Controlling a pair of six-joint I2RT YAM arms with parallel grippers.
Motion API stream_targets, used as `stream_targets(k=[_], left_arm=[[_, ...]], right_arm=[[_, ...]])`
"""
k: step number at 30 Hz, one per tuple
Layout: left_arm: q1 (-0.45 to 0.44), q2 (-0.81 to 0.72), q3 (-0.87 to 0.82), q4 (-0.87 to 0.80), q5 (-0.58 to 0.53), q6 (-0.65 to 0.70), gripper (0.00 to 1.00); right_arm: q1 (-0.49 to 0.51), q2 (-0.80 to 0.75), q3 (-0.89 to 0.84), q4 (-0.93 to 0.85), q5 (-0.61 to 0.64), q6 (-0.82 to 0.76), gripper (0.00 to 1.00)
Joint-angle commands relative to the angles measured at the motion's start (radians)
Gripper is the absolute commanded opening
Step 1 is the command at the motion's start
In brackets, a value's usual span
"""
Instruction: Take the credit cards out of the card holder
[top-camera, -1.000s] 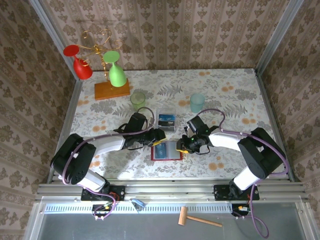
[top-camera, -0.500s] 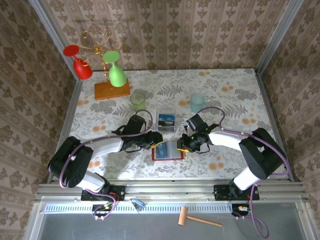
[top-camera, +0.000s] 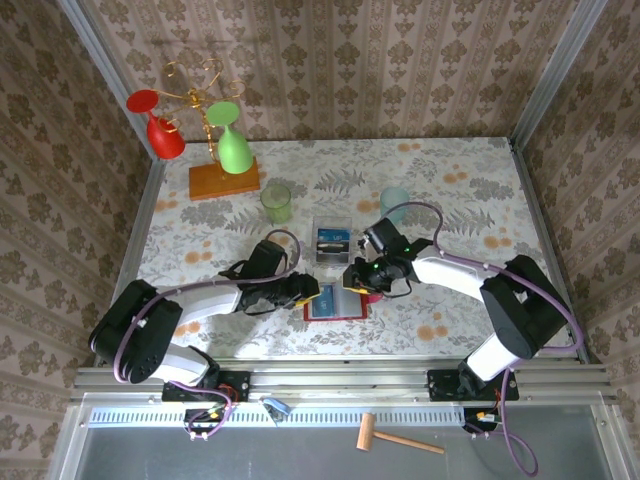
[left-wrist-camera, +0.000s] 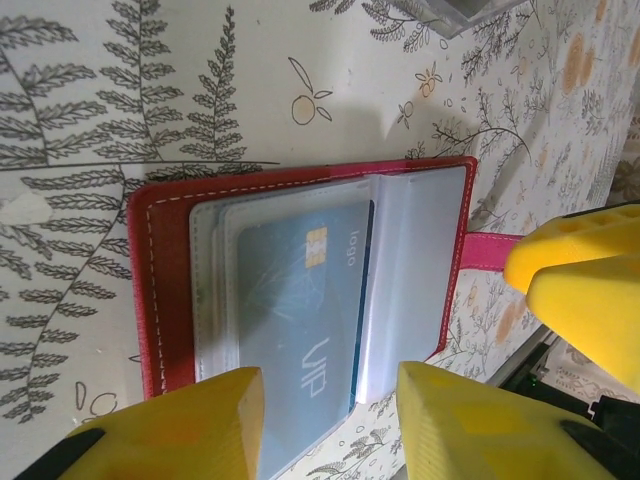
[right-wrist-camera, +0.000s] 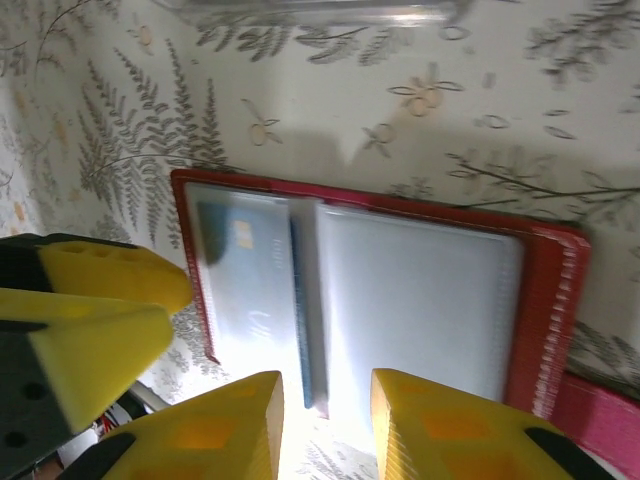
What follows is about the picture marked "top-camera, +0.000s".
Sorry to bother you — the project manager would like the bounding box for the long aluminium base rail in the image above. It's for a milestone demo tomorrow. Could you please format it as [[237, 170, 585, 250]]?
[[69, 357, 617, 402]]

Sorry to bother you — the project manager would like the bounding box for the blue and grey clip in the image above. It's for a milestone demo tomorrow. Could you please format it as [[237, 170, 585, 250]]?
[[260, 396, 292, 420]]

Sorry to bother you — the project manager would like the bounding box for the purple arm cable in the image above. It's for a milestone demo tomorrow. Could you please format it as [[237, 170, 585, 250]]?
[[367, 201, 585, 476], [113, 228, 303, 441]]

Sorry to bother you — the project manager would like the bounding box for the floral patterned table cover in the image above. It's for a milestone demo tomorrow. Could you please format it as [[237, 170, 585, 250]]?
[[117, 137, 585, 360]]

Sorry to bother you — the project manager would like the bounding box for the black connector board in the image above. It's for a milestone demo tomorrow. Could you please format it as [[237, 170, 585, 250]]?
[[183, 407, 227, 437], [462, 407, 502, 436]]

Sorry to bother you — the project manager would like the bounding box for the slotted white cable duct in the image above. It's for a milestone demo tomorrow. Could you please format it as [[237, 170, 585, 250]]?
[[87, 405, 466, 429]]

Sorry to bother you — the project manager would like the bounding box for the gold wire glass rack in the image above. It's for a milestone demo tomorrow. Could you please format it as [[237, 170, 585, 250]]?
[[159, 58, 262, 202]]

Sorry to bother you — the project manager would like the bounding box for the green plastic goblet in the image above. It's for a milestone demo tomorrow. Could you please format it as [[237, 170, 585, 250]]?
[[205, 101, 254, 175]]

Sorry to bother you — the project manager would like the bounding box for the wooden mallet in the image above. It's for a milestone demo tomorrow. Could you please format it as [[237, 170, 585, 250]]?
[[355, 412, 445, 455]]

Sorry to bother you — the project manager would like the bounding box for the green translucent plastic cup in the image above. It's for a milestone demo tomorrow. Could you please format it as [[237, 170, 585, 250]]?
[[259, 183, 293, 225]]

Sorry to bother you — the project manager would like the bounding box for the blue translucent plastic cup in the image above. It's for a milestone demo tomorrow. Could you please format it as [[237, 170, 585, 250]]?
[[378, 186, 411, 226]]

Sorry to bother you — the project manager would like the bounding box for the clear plastic box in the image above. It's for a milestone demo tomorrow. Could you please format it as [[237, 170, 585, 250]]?
[[311, 214, 355, 265]]

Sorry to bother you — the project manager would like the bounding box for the red leather card holder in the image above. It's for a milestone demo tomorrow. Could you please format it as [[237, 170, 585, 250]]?
[[303, 292, 386, 324]]

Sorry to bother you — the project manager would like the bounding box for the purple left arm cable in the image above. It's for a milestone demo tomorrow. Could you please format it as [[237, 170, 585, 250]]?
[[113, 228, 303, 441]]

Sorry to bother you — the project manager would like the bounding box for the aluminium frame post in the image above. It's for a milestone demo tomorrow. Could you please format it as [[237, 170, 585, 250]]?
[[55, 0, 156, 161], [509, 0, 609, 146]]

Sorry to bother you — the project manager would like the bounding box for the aluminium side rail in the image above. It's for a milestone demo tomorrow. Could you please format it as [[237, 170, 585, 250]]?
[[93, 158, 167, 369], [508, 137, 594, 365]]

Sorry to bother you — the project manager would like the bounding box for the red plastic goblet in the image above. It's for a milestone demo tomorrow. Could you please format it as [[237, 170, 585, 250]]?
[[125, 88, 187, 161]]

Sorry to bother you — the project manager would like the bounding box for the grey sheet metal panel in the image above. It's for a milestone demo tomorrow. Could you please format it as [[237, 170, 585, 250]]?
[[49, 394, 624, 480]]

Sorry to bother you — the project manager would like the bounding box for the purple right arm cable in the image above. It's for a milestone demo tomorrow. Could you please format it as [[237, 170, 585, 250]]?
[[367, 201, 585, 476]]

